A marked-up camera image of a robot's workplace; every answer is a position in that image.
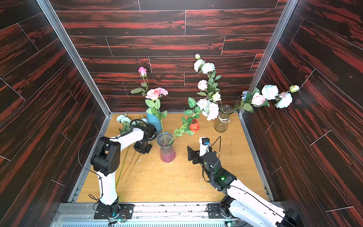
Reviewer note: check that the teal ceramic vase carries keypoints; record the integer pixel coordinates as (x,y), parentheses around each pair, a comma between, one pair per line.
(154,120)

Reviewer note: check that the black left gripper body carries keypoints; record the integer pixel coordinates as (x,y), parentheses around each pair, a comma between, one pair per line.
(144,147)

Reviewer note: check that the white printed ribbon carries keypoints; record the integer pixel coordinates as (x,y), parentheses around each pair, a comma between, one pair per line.
(224,120)

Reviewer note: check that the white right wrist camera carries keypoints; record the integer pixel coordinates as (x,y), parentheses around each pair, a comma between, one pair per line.
(203,144)

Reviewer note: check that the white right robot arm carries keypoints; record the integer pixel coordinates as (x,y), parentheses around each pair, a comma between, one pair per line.
(258,211)

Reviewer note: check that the pink carnation flower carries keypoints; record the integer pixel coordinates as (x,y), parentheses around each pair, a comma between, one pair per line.
(162,91)

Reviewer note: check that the blue carnation flower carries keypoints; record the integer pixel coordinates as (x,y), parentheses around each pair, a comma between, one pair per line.
(126,173)

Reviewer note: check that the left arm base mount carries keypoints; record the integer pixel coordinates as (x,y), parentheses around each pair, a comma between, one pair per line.
(114,211)

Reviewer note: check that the clear ribbed glass vase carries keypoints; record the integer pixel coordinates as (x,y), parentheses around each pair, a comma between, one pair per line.
(221,124)

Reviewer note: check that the blue pink flower spray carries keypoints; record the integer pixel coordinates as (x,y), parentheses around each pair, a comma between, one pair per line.
(260,98)

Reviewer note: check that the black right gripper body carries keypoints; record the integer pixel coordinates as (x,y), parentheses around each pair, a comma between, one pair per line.
(195,155)

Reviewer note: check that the blue pink glass vase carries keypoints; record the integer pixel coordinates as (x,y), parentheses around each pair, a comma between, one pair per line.
(167,152)

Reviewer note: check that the small blue flower sprig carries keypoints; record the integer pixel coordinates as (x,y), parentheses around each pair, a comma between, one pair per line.
(127,123)

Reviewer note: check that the red rose flower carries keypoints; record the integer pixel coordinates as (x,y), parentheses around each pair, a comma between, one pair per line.
(194,126)

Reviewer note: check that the pink rose bud stem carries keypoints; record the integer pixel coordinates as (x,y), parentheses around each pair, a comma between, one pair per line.
(144,85)

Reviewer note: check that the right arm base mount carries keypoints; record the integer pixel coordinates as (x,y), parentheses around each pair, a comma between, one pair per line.
(228,207)

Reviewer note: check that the pink rose leafy stem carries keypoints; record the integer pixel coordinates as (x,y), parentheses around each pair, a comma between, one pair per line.
(156,103)

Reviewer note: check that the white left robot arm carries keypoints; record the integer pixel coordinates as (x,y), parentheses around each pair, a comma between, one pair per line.
(106,159)

